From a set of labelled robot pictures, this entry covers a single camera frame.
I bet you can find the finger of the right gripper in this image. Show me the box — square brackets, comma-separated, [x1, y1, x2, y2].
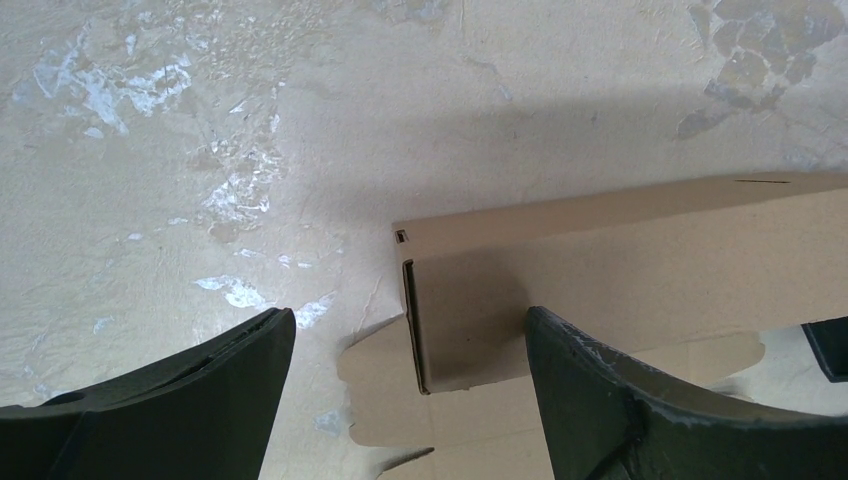
[802, 317, 848, 383]

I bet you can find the brown cardboard box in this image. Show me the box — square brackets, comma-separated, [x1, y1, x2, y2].
[338, 172, 847, 479]

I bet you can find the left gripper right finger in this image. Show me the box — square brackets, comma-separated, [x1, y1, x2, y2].
[525, 307, 847, 479]

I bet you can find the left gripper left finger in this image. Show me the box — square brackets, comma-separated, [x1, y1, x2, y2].
[1, 308, 297, 479]

